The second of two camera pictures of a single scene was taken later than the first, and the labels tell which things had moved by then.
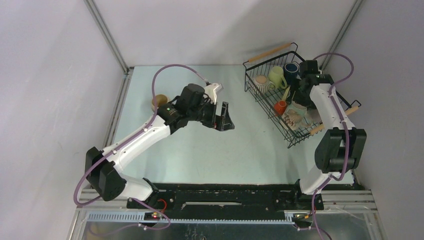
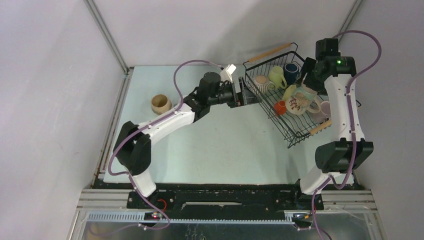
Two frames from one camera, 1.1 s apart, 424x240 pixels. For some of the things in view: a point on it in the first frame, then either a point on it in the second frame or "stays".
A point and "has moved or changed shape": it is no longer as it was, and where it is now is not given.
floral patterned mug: x=296 y=115 has moved or changed shape
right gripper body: x=300 y=97 -> x=314 y=82
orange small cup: x=279 y=107 stays
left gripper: x=215 y=121 -> x=248 y=97
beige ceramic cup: x=160 y=99 stays
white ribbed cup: x=261 y=84 stays
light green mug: x=276 y=76 stays
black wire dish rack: x=270 y=78 stays
